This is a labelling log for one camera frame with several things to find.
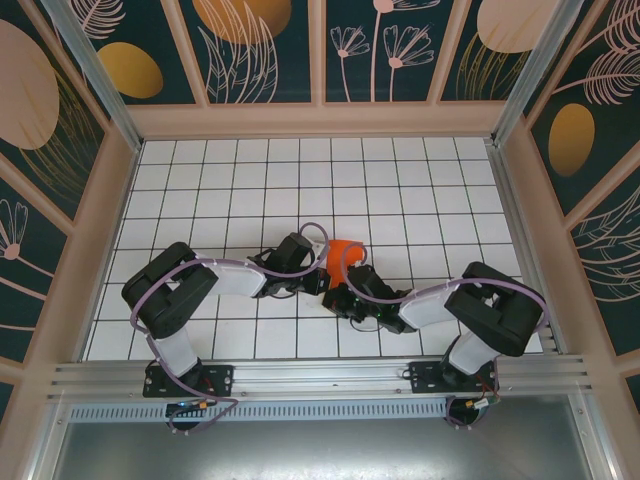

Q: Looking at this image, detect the small controller board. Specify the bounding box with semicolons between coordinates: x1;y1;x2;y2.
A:
166;399;214;416

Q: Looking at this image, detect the aluminium corner post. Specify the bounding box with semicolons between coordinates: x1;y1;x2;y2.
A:
488;0;589;149
42;0;146;154

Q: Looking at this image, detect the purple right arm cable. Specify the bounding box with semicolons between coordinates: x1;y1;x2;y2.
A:
341;241;552;432

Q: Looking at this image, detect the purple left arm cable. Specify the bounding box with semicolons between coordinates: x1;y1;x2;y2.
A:
130;221;332;437

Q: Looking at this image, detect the grey metal sheet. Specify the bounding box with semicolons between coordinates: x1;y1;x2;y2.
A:
49;422;619;480

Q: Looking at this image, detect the aluminium frame bar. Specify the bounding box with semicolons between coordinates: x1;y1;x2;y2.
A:
22;399;71;480
572;394;621;480

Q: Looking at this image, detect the long aluminium base rail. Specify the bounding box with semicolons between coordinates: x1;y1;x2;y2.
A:
47;353;599;401

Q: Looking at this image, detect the orange square paper sheet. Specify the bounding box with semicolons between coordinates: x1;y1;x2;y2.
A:
323;238;369;294

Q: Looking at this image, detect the perforated metal cable tray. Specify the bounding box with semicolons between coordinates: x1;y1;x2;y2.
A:
67;402;454;425

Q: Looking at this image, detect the aluminium side rail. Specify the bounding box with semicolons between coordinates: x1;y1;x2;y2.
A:
487;139;564;357

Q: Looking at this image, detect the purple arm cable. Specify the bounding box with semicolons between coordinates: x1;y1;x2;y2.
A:
341;241;552;432
130;221;332;437

